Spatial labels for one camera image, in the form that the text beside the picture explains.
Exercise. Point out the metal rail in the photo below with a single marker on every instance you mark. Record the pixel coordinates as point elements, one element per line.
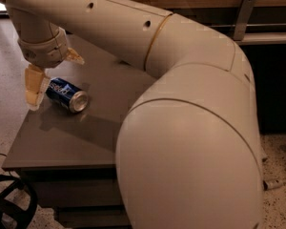
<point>271,26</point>

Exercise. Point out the grey drawer cabinet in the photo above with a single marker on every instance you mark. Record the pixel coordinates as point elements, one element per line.
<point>69,159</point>

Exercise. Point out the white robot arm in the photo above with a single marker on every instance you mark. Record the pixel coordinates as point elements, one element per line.
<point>188,154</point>

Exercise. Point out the right metal bracket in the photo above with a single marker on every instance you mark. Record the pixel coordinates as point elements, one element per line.
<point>244,13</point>

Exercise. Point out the blue pepsi can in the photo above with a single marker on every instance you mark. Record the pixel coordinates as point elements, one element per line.
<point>67,95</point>

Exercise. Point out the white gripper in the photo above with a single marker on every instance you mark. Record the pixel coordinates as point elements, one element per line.
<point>44,53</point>

